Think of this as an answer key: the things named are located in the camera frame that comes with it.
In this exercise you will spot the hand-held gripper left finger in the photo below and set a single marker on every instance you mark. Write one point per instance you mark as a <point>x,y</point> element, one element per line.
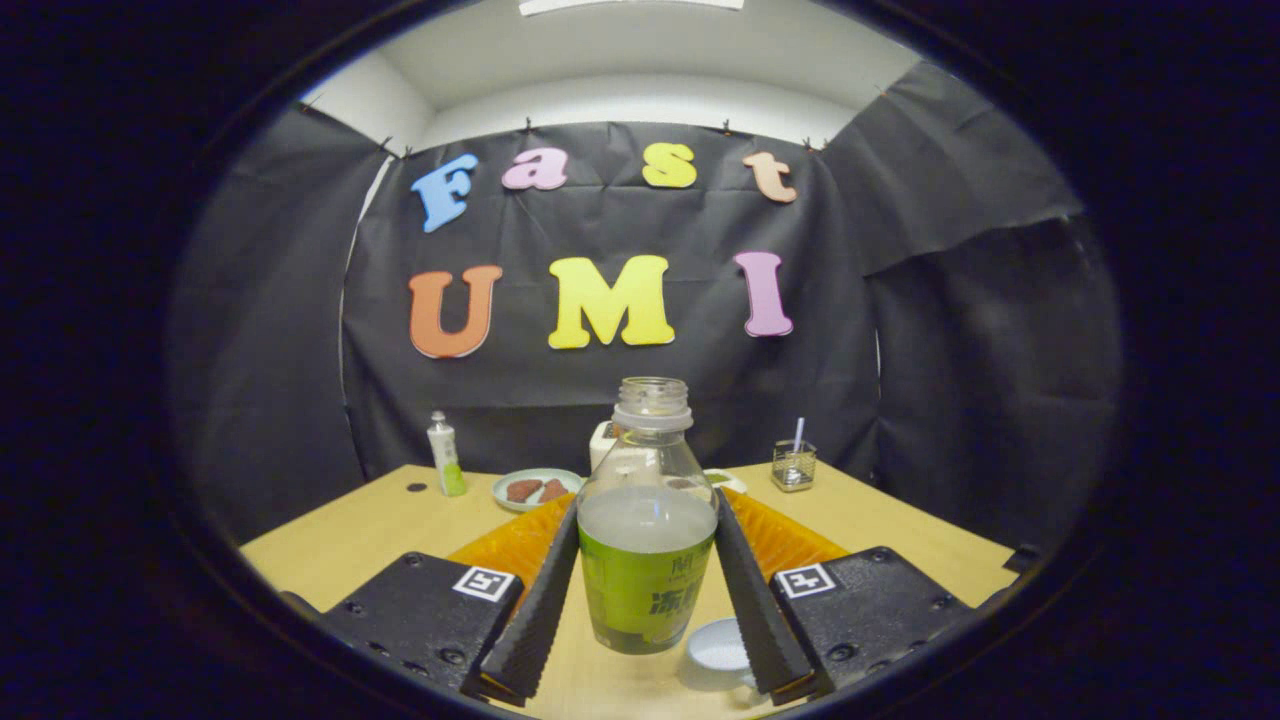
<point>540,615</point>

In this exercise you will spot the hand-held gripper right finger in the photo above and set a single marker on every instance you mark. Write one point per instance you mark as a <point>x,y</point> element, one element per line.
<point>750,600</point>

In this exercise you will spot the pale blue cup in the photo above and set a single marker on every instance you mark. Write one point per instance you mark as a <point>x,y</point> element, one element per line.
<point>715,655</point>

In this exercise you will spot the green label juice bottle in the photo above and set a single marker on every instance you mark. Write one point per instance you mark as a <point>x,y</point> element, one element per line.
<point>645,590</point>

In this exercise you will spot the small white green bottle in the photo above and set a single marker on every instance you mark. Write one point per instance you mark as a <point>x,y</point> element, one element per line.
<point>446,460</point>

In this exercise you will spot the white divided tray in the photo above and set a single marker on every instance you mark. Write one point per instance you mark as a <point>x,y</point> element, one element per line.
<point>728,480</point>

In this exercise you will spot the brown bread piece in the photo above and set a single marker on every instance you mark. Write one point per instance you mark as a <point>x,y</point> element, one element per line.
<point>555,490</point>
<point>523,490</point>

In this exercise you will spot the pale green plate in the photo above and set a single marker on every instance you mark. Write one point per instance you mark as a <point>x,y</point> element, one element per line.
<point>500,495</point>

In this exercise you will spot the white straw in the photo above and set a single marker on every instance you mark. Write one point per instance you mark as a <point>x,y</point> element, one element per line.
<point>798,432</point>

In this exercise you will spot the cream toaster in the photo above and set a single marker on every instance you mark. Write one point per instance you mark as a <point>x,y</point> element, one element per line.
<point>600,447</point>

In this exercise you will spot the wooden table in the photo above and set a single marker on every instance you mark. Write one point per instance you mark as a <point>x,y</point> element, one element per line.
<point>340,560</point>

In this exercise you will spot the black backdrop cloth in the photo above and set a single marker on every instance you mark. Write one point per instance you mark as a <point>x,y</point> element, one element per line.
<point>620,370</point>

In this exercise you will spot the black table clamp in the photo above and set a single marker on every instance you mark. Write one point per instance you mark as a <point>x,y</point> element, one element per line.
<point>1022,558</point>

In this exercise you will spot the ceiling light panel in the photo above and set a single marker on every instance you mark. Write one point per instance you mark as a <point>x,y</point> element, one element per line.
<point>630,5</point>

